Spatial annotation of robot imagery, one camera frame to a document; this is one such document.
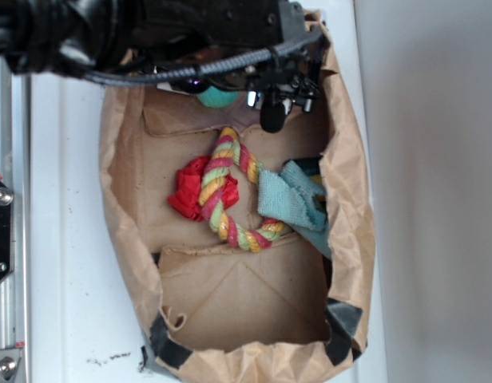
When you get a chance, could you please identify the yellow green sponge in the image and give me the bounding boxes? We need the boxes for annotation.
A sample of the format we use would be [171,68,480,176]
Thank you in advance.
[295,157,326,201]

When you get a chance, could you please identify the light blue microfibre cloth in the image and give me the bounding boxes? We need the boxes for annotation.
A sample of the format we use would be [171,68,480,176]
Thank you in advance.
[257,160,332,259]

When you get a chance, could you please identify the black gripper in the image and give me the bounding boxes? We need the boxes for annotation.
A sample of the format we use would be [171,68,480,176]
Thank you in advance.
[141,1,322,133]

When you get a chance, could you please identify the black metal bracket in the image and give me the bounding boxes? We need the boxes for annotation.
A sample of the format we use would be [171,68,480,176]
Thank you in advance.
[0,176,14,284]

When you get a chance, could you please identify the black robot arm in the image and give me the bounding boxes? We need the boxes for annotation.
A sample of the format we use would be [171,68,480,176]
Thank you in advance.
[0,1,323,133]

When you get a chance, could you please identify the red crumpled paper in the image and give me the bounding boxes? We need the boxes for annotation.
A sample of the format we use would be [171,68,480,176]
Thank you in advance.
[167,155,240,222]

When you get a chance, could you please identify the green ball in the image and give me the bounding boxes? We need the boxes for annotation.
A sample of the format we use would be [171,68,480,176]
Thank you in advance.
[196,86,239,109]

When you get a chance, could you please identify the multicolour rope ring toy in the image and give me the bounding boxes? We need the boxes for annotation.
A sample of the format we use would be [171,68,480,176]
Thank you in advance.
[198,126,286,254]

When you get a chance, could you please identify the grey braided cable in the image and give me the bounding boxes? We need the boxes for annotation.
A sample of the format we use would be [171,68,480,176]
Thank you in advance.
[84,30,323,86]

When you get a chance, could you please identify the aluminium frame rail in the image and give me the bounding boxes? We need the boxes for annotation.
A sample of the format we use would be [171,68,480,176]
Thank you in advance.
[0,59,30,382]

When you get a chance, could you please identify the brown paper bag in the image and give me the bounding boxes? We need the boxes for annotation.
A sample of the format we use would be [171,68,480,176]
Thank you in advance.
[98,9,376,383]

